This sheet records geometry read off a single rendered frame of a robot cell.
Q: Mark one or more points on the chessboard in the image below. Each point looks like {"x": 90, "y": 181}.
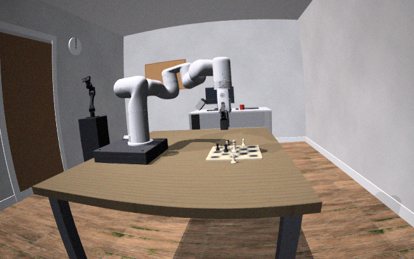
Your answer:
{"x": 247, "y": 152}

